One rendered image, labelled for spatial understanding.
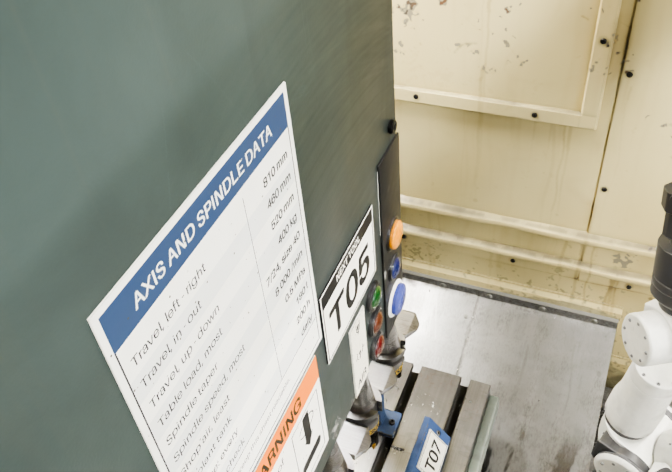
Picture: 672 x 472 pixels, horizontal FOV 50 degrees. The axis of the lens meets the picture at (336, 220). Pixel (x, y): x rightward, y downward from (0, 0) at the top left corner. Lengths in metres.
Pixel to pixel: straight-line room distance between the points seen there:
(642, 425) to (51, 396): 0.92
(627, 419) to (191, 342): 0.84
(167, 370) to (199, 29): 0.14
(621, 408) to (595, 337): 0.60
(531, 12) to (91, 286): 1.07
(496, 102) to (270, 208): 1.00
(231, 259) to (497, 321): 1.36
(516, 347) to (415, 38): 0.72
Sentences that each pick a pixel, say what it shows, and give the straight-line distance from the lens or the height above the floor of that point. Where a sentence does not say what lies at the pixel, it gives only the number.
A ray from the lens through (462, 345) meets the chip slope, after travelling 1.67.
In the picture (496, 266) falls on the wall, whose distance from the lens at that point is 1.63.
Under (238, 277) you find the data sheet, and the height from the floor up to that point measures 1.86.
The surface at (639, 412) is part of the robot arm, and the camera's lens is 1.08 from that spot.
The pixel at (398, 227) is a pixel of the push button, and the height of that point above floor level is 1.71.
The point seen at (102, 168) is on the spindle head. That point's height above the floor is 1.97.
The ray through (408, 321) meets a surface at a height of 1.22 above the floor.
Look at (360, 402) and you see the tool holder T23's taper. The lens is 1.04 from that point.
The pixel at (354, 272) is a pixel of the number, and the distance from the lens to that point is 0.53.
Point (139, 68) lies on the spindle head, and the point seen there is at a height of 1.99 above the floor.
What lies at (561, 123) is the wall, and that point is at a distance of 1.35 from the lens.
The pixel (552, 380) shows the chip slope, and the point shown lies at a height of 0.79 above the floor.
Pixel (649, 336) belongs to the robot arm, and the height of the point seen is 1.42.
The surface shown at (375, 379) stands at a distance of 1.10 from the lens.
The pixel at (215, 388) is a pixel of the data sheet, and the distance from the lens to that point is 0.37.
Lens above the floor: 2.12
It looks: 42 degrees down
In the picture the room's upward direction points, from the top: 6 degrees counter-clockwise
